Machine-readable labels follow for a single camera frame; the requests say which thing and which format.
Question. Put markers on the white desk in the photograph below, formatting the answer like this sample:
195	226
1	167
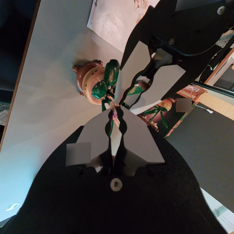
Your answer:
45	91

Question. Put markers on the white instruction booklet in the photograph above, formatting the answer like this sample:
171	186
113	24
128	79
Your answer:
109	22

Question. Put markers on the toy brick potted plant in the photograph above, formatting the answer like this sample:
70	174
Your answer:
87	78

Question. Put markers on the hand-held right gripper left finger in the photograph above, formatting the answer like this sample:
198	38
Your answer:
95	131

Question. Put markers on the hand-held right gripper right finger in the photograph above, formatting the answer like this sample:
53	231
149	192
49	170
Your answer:
137	142

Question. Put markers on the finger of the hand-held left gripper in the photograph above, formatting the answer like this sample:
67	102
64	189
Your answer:
131	64
164	82

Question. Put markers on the dark toy set box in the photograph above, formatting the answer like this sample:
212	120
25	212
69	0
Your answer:
159	117

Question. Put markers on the round desk sticker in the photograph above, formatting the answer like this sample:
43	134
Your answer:
12	206

